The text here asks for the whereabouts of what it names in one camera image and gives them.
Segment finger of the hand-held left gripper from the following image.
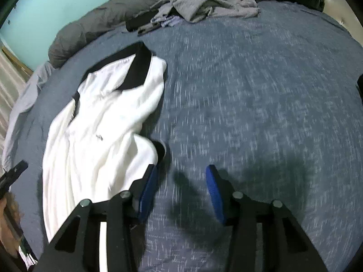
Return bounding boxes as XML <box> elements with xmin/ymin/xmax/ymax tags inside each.
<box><xmin>0</xmin><ymin>160</ymin><xmax>29</xmax><ymax>199</ymax></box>

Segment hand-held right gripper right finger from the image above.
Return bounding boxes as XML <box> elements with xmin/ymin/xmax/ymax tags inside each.
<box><xmin>206</xmin><ymin>164</ymin><xmax>329</xmax><ymax>272</ymax></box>

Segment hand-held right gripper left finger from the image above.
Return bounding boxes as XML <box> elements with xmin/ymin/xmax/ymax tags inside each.
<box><xmin>32</xmin><ymin>164</ymin><xmax>159</xmax><ymax>272</ymax></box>

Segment white shirt with black trim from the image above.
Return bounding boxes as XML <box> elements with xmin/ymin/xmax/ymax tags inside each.
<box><xmin>42</xmin><ymin>42</ymin><xmax>168</xmax><ymax>264</ymax></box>

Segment person's left hand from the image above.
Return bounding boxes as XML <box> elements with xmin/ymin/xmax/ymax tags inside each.
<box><xmin>0</xmin><ymin>193</ymin><xmax>22</xmax><ymax>258</ymax></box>

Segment light grey crumpled sheet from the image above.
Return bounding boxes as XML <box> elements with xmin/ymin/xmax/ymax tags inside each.
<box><xmin>1</xmin><ymin>61</ymin><xmax>56</xmax><ymax>170</ymax></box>

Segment cream curtain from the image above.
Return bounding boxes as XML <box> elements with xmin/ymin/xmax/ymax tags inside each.
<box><xmin>0</xmin><ymin>38</ymin><xmax>32</xmax><ymax>136</ymax></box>

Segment dark grey crumpled shorts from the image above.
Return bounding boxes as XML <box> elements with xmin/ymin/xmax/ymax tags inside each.
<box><xmin>137</xmin><ymin>23</ymin><xmax>159</xmax><ymax>36</ymax></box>

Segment dark grey rolled duvet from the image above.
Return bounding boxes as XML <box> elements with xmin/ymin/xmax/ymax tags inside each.
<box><xmin>48</xmin><ymin>0</ymin><xmax>325</xmax><ymax>68</ymax></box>

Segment lilac crumpled garment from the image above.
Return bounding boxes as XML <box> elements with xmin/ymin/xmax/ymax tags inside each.
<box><xmin>150</xmin><ymin>15</ymin><xmax>182</xmax><ymax>29</ymax></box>

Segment black crumpled garment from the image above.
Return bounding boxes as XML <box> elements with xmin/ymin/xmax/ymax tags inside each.
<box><xmin>125</xmin><ymin>9</ymin><xmax>159</xmax><ymax>32</ymax></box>

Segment cream bed headboard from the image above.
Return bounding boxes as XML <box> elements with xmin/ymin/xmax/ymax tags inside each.
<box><xmin>318</xmin><ymin>0</ymin><xmax>363</xmax><ymax>49</ymax></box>

